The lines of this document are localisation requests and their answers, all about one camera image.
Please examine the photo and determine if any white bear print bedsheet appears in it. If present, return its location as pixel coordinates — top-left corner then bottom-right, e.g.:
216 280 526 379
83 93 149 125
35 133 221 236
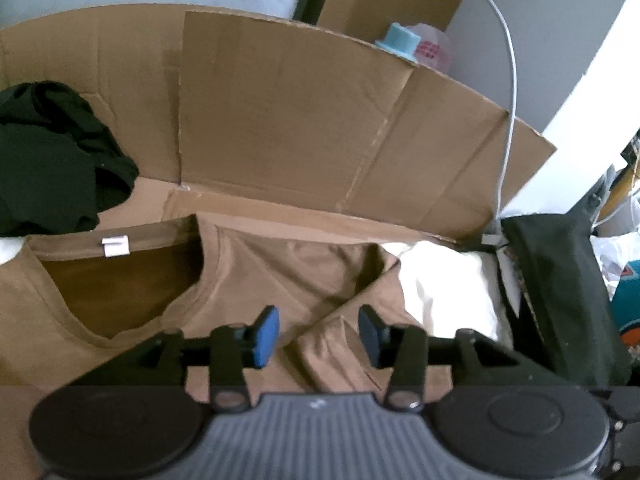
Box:
383 240 513 347

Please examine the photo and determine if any black bag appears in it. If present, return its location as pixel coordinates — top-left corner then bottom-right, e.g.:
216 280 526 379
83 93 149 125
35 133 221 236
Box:
497 211 634 388

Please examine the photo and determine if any black clothing pile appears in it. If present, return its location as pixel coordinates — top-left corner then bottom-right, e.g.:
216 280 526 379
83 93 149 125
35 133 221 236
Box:
1 81 139 237

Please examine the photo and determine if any blue capped plastic bottle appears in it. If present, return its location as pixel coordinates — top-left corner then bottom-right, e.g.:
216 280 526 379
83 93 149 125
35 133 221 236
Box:
374 22 452 74

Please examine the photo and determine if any white cable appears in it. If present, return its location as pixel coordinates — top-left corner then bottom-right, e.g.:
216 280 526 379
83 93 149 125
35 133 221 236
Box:
462 0 519 226

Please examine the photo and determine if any teal orange package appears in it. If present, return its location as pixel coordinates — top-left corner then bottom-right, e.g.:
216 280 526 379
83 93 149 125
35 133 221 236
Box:
611 260 640 350

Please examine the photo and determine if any brown cardboard box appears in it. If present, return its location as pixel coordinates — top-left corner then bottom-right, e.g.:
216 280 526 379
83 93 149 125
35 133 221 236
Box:
1 4 554 240

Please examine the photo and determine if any brown printed t-shirt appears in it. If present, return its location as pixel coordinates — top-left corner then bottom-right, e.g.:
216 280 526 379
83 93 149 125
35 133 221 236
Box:
0 211 457 480

